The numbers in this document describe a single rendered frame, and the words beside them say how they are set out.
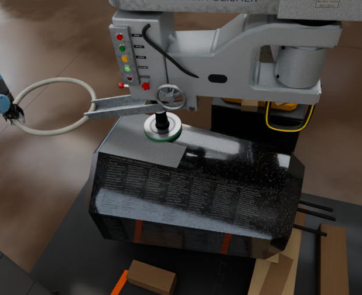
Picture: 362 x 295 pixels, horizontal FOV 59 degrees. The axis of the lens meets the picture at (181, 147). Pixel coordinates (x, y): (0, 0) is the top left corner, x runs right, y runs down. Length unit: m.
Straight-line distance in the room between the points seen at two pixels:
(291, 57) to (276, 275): 1.27
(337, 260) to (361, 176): 0.84
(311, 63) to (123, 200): 1.14
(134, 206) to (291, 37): 1.13
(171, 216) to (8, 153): 2.08
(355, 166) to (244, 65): 1.82
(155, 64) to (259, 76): 0.47
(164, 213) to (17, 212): 1.52
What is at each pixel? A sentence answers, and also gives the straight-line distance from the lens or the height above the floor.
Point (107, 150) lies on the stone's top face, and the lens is 1.82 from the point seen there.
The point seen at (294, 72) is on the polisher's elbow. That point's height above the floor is 1.37.
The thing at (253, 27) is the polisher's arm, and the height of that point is 1.56.
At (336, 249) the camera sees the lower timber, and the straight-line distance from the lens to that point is 2.40.
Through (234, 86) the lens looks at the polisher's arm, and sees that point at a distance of 1.44.
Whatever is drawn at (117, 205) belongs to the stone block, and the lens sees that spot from 1.82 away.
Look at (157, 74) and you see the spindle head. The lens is 1.46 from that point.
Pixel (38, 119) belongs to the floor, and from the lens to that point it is 3.60.
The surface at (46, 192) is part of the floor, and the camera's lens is 2.93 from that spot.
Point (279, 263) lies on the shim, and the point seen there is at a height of 0.24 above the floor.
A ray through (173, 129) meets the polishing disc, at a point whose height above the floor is 0.89.
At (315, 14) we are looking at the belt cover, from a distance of 1.24.
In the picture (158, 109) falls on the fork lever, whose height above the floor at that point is 1.07.
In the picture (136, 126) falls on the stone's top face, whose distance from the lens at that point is 1.90.
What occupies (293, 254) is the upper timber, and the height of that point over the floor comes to 0.23.
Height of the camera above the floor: 2.18
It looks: 49 degrees down
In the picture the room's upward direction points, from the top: 7 degrees counter-clockwise
